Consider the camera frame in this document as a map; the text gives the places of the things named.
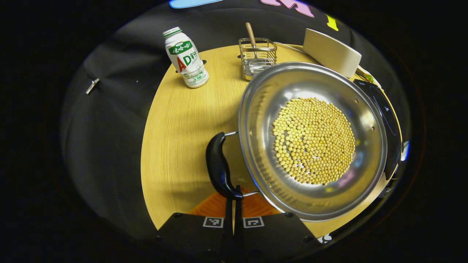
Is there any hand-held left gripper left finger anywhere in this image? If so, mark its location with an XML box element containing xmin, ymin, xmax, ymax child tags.
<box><xmin>156</xmin><ymin>192</ymin><xmax>234</xmax><ymax>258</ymax></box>

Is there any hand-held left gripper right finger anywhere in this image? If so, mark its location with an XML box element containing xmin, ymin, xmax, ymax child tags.
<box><xmin>234</xmin><ymin>186</ymin><xmax>323</xmax><ymax>258</ymax></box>

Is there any stainless steel pot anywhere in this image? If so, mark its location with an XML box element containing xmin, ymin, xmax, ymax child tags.
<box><xmin>205</xmin><ymin>61</ymin><xmax>388</xmax><ymax>222</ymax></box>

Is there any pile of soybeans in pot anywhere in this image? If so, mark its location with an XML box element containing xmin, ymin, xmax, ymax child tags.
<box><xmin>272</xmin><ymin>97</ymin><xmax>356</xmax><ymax>186</ymax></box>

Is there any white drink bottle green label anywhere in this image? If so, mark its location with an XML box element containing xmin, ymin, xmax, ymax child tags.
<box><xmin>162</xmin><ymin>26</ymin><xmax>210</xmax><ymax>89</ymax></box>

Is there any wooden spoon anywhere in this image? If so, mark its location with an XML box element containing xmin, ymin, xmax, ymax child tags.
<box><xmin>245</xmin><ymin>22</ymin><xmax>258</xmax><ymax>59</ymax></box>

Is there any silver metal clip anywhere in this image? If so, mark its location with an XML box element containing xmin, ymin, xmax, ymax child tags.
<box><xmin>85</xmin><ymin>78</ymin><xmax>100</xmax><ymax>95</ymax></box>

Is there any sandwich with lettuce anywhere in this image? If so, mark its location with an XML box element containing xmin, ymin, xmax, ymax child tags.
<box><xmin>358</xmin><ymin>68</ymin><xmax>378</xmax><ymax>84</ymax></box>

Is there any white toaster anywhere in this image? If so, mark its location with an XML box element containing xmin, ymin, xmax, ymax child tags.
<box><xmin>303</xmin><ymin>28</ymin><xmax>362</xmax><ymax>78</ymax></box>

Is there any wire utensil basket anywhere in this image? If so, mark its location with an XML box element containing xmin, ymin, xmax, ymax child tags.
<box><xmin>238</xmin><ymin>37</ymin><xmax>278</xmax><ymax>81</ymax></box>

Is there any white cable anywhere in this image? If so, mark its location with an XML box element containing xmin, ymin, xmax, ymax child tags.
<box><xmin>274</xmin><ymin>41</ymin><xmax>306</xmax><ymax>54</ymax></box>

